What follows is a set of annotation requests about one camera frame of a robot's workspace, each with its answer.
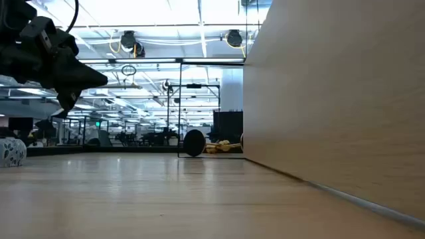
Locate wooden shelf black metal legs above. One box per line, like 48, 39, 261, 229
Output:
177, 0, 425, 232

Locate black cabinet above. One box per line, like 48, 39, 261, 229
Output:
212, 110, 244, 145

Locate black monitor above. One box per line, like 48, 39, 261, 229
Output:
8, 117, 34, 131

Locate black background station frame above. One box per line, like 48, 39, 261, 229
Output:
167, 83, 221, 147

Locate white blue floral candle tin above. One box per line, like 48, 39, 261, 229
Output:
0, 137, 27, 169

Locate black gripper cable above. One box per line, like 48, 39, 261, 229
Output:
65, 0, 80, 34

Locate black ceiling cord reel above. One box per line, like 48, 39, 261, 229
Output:
226, 29, 244, 48
120, 29, 146, 58

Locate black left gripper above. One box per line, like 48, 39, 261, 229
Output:
0, 0, 109, 113

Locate black rig frame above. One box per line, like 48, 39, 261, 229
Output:
78, 56, 246, 66

